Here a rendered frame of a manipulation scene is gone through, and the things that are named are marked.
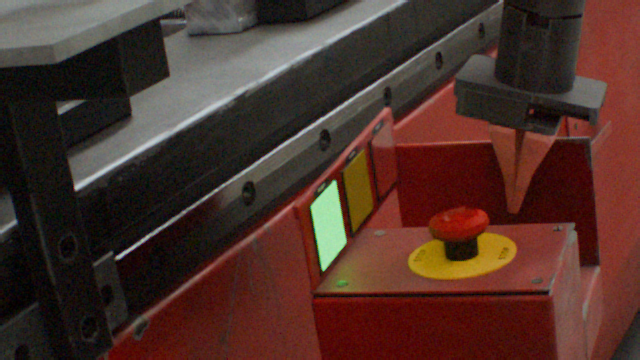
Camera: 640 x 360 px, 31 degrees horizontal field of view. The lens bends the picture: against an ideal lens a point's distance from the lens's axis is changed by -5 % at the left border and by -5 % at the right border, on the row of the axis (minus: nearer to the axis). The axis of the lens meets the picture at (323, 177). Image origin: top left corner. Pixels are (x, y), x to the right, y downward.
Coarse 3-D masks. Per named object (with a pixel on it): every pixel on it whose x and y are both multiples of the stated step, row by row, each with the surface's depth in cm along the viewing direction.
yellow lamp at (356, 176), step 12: (360, 156) 86; (348, 168) 84; (360, 168) 86; (348, 180) 84; (360, 180) 86; (348, 192) 83; (360, 192) 86; (348, 204) 84; (360, 204) 86; (372, 204) 88; (360, 216) 85
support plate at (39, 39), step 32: (0, 0) 73; (32, 0) 70; (64, 0) 67; (96, 0) 64; (128, 0) 62; (160, 0) 61; (192, 0) 64; (0, 32) 61; (32, 32) 58; (64, 32) 56; (96, 32) 57; (0, 64) 56; (32, 64) 55
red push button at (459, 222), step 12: (444, 216) 78; (456, 216) 78; (468, 216) 78; (480, 216) 78; (432, 228) 78; (444, 228) 77; (456, 228) 77; (468, 228) 77; (480, 228) 77; (444, 240) 77; (456, 240) 77; (468, 240) 78; (456, 252) 78; (468, 252) 78
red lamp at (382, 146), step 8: (384, 128) 91; (376, 136) 89; (384, 136) 91; (376, 144) 89; (384, 144) 91; (392, 144) 93; (376, 152) 89; (384, 152) 91; (392, 152) 93; (376, 160) 89; (384, 160) 91; (392, 160) 92; (376, 168) 89; (384, 168) 91; (392, 168) 92; (376, 176) 89; (384, 176) 91; (392, 176) 92; (384, 184) 91; (384, 192) 90
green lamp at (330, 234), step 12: (324, 192) 79; (336, 192) 81; (324, 204) 79; (336, 204) 81; (324, 216) 79; (336, 216) 81; (324, 228) 79; (336, 228) 81; (324, 240) 79; (336, 240) 81; (324, 252) 79; (336, 252) 81; (324, 264) 79
